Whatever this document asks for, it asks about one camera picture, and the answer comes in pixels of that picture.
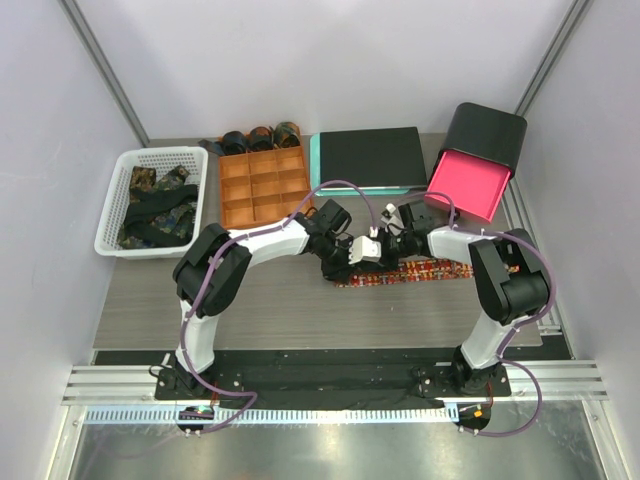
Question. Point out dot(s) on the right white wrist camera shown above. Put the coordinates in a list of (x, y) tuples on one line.
[(391, 219)]

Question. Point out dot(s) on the orange compartment tray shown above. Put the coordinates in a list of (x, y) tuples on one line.
[(260, 188)]

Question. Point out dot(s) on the dark floral tie in basket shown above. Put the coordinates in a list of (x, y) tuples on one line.
[(146, 179)]

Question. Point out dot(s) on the multicoloured plaid tie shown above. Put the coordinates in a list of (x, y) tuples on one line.
[(411, 272)]

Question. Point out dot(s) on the aluminium rail frame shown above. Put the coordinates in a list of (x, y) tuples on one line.
[(122, 384)]

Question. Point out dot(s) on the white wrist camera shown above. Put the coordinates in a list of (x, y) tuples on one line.
[(391, 219), (365, 248)]

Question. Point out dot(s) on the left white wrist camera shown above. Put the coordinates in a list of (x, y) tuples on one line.
[(365, 248)]

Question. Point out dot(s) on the black notebook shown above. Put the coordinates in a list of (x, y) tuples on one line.
[(390, 157)]

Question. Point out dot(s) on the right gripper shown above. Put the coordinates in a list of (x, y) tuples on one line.
[(386, 261)]

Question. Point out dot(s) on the rolled brown floral tie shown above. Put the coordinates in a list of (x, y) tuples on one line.
[(260, 139)]

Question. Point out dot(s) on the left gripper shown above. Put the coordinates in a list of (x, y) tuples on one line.
[(341, 272)]

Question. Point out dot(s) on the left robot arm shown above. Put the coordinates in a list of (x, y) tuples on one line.
[(209, 275)]

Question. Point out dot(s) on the black pink drawer cabinet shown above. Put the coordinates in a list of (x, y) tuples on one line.
[(477, 159)]

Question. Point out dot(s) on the white slotted cable duct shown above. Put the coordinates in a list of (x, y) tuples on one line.
[(196, 415)]

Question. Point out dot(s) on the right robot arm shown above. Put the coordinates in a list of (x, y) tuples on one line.
[(512, 281)]

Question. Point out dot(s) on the black tie in basket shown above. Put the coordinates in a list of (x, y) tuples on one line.
[(159, 219)]

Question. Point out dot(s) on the teal tray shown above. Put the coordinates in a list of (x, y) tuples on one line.
[(315, 177)]

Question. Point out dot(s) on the white perforated plastic basket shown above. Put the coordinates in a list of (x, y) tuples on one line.
[(194, 159)]

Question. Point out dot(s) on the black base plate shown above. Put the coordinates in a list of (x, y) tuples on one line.
[(329, 379)]

